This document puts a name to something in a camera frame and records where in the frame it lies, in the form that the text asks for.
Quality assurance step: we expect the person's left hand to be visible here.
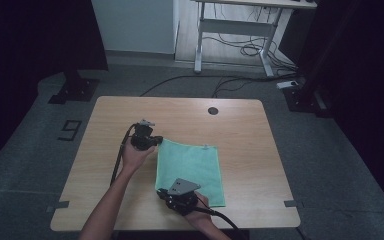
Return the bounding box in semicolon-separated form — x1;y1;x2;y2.
121;136;157;175

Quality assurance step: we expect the person's right hand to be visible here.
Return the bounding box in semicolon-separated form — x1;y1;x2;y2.
182;192;214;232

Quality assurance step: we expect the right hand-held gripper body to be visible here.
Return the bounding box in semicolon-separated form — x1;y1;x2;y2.
165;177;202;217

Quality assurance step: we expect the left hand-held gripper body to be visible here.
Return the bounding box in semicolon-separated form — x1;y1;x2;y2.
129;118;156;152

